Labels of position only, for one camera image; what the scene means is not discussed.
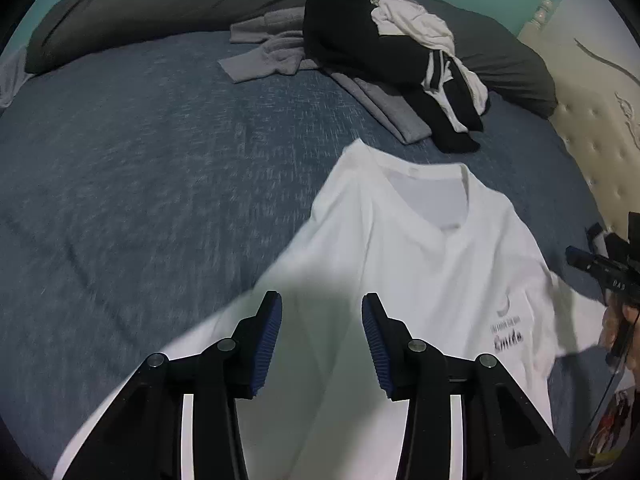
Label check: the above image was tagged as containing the dark cable on headboard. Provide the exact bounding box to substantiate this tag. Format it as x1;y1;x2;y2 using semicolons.
573;37;640;87

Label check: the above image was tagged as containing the colourful printed paper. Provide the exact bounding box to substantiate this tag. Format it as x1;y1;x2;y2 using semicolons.
575;387;637;472

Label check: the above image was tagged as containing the white long-sleeved shirt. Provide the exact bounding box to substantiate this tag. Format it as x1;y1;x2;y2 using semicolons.
52;138;622;480

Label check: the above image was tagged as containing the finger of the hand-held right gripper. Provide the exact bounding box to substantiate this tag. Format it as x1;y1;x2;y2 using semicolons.
565;244;611;274
585;223;631;261

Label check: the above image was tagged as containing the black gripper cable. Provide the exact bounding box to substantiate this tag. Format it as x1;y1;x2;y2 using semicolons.
584;310;640;462

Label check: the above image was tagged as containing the pile of black-white clothes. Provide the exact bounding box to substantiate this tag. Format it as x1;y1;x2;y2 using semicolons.
217;9;434;144

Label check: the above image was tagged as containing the person's right hand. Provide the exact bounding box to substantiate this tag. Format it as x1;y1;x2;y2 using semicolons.
599;304;640;376

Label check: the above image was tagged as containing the black garment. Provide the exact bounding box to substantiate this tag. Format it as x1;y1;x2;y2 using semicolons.
303;0;484;154

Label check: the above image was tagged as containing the cream tufted headboard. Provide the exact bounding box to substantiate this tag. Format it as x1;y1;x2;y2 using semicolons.
516;0;640;242

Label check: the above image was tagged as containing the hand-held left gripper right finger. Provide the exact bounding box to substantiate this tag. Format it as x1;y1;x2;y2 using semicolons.
360;292;577;480

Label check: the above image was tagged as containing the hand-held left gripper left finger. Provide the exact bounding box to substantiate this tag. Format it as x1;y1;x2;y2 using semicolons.
65;290;284;480

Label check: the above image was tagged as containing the crumpled white garment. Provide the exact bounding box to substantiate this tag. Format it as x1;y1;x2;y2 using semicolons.
369;0;489;134

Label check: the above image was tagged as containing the light grey sheet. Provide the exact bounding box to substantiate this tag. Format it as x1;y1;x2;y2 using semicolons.
0;49;37;109

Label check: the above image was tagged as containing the bed with blue sheet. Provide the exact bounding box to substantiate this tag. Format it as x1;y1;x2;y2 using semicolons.
0;0;609;480

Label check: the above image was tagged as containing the dark grey duvet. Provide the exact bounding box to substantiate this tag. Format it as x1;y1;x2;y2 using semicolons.
25;0;559;119

